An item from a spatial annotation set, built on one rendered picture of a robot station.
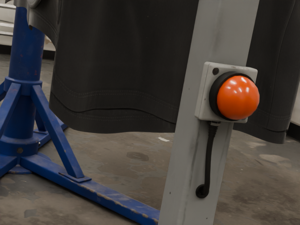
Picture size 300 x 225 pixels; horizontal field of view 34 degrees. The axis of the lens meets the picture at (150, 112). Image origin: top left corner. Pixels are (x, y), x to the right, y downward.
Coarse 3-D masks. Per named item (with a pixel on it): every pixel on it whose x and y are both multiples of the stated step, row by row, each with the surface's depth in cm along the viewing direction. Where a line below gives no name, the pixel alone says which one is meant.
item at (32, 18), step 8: (8, 0) 105; (16, 0) 98; (24, 0) 92; (32, 0) 73; (40, 0) 70; (48, 0) 70; (56, 0) 68; (32, 8) 74; (40, 8) 72; (48, 8) 71; (56, 8) 69; (32, 16) 74; (40, 16) 72; (48, 16) 71; (56, 16) 70; (32, 24) 74; (40, 24) 73; (48, 24) 72; (48, 32) 72; (56, 32) 71; (56, 40) 71
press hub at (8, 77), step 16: (16, 16) 191; (16, 32) 192; (32, 32) 191; (16, 48) 192; (32, 48) 192; (16, 64) 193; (32, 64) 194; (16, 80) 194; (32, 80) 196; (16, 112) 197; (32, 112) 200; (16, 128) 198; (32, 128) 203; (0, 144) 198; (16, 144) 197; (32, 144) 201
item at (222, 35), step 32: (224, 0) 42; (256, 0) 43; (224, 32) 42; (192, 64) 45; (224, 64) 42; (192, 96) 45; (192, 128) 44; (224, 128) 45; (192, 160) 44; (224, 160) 46; (192, 192) 45; (160, 224) 49; (192, 224) 46
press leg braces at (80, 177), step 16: (0, 96) 208; (16, 96) 190; (32, 96) 195; (0, 112) 184; (48, 112) 192; (0, 128) 180; (48, 128) 191; (64, 144) 188; (64, 160) 187; (80, 176) 184
